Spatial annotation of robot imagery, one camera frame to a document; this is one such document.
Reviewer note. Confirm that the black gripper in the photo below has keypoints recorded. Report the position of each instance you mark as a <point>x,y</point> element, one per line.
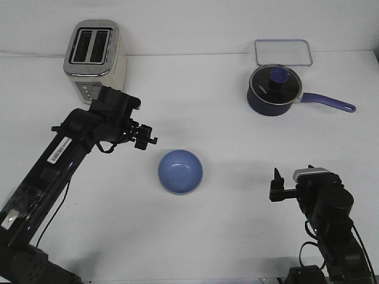
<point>277,192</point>
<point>140,134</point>

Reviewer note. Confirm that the blue bowl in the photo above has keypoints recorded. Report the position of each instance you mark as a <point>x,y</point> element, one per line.
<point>180,164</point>

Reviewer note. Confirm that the green bowl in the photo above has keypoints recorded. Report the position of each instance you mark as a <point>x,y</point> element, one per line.
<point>180,187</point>

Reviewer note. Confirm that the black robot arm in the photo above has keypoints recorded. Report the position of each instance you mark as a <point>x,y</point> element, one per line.
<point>107,119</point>
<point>326,204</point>

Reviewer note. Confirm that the dark blue saucepan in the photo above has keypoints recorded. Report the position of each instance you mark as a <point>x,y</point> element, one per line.
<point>271,110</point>

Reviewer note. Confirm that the glass pot lid blue knob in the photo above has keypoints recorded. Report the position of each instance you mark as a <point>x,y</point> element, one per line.
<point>275,84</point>

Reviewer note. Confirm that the silver two-slot toaster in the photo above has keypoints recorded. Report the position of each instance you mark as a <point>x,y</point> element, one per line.
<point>95,57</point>

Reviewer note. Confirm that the clear container lid blue rim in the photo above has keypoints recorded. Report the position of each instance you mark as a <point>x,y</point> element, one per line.
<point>288,52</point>

